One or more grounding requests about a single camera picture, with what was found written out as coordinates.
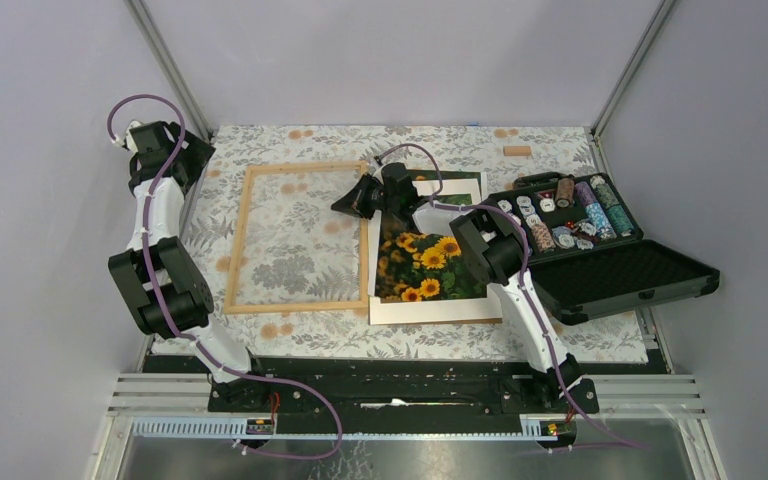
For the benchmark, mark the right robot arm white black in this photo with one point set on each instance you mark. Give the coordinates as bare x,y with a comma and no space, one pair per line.
494,247

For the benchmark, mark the green chip stack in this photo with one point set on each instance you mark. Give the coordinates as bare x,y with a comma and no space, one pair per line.
615,212

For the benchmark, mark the wooden picture frame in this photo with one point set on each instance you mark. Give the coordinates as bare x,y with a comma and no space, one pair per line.
290,251

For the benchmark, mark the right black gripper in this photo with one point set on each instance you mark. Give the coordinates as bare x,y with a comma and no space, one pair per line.
355,202

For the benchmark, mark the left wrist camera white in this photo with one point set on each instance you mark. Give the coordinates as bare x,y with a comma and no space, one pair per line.
126,140

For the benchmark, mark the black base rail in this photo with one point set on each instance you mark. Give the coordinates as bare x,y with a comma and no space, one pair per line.
403,396

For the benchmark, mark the purple chip stack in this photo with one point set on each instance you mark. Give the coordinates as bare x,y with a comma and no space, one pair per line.
585,194

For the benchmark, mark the sunflower photo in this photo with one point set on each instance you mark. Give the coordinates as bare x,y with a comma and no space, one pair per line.
414,267

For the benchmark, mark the blue chip stack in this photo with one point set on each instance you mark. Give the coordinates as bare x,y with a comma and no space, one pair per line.
598,218

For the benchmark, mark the black poker chip case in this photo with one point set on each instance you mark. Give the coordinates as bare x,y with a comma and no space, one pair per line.
578,276

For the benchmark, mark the small wooden block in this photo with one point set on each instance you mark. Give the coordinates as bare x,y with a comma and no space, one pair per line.
517,151

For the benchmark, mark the brown chip stack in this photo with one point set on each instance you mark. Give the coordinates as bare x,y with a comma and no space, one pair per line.
564,193

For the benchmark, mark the dark green photo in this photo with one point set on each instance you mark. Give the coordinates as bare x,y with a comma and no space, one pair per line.
431,175

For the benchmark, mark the white mat board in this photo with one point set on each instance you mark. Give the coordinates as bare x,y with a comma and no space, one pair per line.
380,311

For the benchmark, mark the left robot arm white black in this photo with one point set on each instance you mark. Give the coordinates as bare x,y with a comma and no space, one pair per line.
161,285

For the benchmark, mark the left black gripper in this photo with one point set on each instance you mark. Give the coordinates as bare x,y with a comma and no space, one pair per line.
196,154

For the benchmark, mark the grey slotted cable duct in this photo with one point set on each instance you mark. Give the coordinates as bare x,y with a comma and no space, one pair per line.
255,429

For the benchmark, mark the floral tablecloth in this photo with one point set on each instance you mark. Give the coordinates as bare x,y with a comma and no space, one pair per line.
347,334

